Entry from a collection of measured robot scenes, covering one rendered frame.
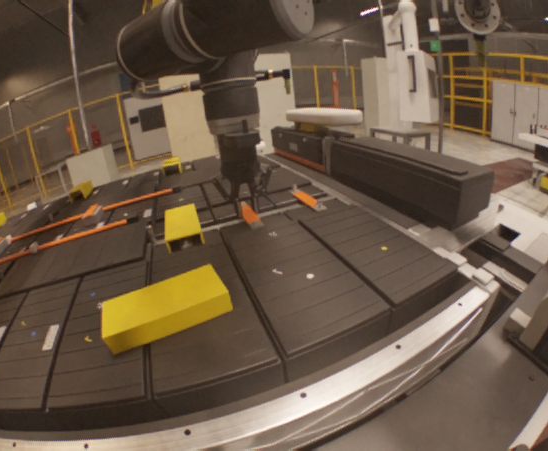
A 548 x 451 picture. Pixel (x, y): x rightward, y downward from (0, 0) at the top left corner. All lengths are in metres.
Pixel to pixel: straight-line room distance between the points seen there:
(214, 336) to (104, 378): 0.14
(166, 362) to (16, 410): 0.22
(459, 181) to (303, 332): 0.36
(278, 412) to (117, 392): 0.17
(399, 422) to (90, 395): 0.37
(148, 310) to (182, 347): 0.06
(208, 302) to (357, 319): 0.17
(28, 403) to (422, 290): 0.51
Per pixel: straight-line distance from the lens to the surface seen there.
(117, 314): 0.35
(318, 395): 0.27
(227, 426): 0.27
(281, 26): 0.29
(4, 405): 0.43
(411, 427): 0.40
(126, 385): 0.31
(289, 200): 0.65
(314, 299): 0.34
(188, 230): 0.51
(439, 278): 0.39
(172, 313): 0.31
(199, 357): 0.30
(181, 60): 0.37
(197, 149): 4.94
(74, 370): 0.37
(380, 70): 6.60
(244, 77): 0.50
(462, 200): 0.52
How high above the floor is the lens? 1.23
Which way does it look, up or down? 27 degrees down
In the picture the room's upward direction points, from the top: 7 degrees counter-clockwise
